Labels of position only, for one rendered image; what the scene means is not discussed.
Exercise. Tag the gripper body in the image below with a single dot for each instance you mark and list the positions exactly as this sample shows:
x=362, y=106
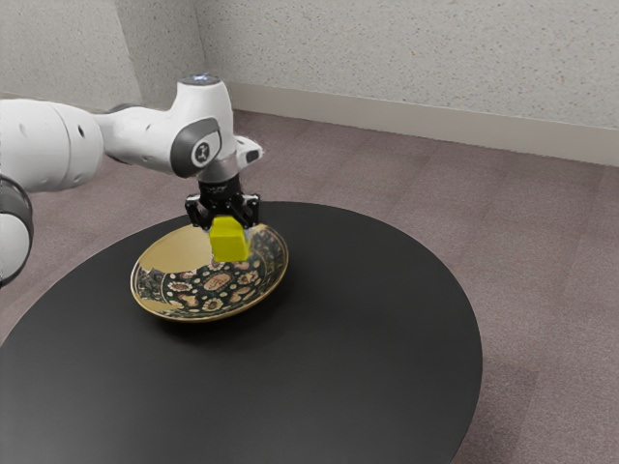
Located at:
x=220, y=200

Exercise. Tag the yellow block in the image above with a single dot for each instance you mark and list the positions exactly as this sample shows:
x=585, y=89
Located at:
x=229, y=241

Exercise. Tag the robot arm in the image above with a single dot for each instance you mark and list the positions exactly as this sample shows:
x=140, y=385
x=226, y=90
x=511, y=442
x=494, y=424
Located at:
x=145, y=135

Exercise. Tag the gold rimmed patterned plate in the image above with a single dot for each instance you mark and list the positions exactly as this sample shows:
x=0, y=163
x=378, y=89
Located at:
x=203, y=285

